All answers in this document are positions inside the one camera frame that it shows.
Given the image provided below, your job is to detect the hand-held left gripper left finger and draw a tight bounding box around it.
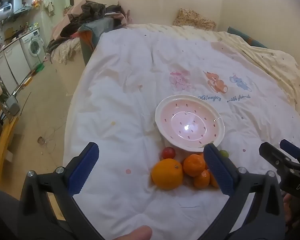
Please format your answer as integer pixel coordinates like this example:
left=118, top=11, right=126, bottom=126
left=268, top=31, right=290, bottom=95
left=17, top=142, right=110, bottom=240

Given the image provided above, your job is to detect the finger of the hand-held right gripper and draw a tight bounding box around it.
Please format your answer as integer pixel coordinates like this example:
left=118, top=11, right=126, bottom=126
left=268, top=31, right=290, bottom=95
left=259, top=142, right=300, bottom=180
left=280, top=139, right=300, bottom=167

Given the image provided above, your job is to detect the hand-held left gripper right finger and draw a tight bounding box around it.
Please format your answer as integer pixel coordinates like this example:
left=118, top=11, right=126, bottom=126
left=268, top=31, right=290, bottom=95
left=202, top=143, right=287, bottom=240

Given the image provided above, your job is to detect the medium mandarin orange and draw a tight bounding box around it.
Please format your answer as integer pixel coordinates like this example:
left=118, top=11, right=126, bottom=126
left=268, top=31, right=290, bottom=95
left=183, top=154, right=206, bottom=177

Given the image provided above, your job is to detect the large orange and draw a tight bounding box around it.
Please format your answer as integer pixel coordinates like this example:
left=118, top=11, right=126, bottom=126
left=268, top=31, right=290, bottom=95
left=151, top=158, right=184, bottom=190

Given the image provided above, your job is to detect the red cherry tomato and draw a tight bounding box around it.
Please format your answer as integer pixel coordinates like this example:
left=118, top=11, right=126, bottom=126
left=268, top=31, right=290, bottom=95
left=161, top=147, right=176, bottom=160

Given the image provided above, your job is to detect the pink dotted plate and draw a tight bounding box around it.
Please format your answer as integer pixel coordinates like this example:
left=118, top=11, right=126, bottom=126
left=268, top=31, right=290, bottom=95
left=155, top=94, right=225, bottom=153

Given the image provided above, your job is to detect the person's right hand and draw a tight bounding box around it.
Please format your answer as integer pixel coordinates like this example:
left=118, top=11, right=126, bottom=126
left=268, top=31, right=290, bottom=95
left=283, top=194, right=295, bottom=229

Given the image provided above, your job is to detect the person's left hand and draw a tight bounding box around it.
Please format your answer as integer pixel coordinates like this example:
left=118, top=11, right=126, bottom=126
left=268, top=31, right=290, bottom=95
left=112, top=225, right=153, bottom=240

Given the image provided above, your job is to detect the white printed blanket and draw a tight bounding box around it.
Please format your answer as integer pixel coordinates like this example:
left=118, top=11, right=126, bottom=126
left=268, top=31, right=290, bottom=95
left=62, top=29, right=300, bottom=240

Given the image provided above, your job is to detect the yellow wooden chair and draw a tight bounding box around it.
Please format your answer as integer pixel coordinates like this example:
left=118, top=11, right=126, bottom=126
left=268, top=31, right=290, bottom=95
left=0, top=100, right=20, bottom=184

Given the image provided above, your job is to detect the yellow floral quilt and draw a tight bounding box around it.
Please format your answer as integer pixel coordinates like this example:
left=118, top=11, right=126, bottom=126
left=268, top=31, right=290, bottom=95
left=126, top=23, right=300, bottom=113

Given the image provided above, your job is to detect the grey dustpan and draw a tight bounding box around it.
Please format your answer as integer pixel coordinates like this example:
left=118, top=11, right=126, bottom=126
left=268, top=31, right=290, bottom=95
left=4, top=95, right=21, bottom=117

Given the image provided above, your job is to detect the green broom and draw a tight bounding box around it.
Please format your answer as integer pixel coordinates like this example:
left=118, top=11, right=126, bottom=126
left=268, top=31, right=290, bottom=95
left=35, top=55, right=45, bottom=72

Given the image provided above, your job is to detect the teal cushion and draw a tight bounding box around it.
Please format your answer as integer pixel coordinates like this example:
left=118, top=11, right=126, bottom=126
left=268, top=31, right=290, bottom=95
left=227, top=26, right=268, bottom=49

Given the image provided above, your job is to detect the floral bed sheet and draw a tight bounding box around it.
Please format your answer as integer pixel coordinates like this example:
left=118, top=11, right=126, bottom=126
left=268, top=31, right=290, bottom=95
left=51, top=38, right=82, bottom=65

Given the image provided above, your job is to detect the white kitchen cabinet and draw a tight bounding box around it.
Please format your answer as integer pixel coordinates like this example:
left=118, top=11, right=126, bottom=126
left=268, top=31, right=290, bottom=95
left=0, top=44, right=32, bottom=90

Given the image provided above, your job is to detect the white washing machine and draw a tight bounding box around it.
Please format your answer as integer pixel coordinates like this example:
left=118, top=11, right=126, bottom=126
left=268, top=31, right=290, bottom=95
left=19, top=29, right=46, bottom=70

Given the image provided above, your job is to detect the grey orange cover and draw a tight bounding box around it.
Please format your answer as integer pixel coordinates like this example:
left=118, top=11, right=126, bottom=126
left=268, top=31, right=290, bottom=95
left=78, top=19, right=121, bottom=66

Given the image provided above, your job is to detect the floral pillow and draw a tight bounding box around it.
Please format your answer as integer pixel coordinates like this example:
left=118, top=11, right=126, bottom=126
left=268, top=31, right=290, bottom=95
left=172, top=8, right=217, bottom=30

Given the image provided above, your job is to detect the pile of dark clothes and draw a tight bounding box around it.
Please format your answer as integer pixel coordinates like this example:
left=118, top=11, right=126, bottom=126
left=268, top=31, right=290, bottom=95
left=59, top=1, right=127, bottom=46

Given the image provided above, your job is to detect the hanging beige cloth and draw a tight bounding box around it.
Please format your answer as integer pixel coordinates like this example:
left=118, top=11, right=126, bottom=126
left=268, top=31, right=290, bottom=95
left=44, top=0, right=55, bottom=17

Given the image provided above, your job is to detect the range hood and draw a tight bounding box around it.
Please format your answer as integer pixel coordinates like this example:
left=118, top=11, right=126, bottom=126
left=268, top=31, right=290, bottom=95
left=0, top=5, right=32, bottom=20

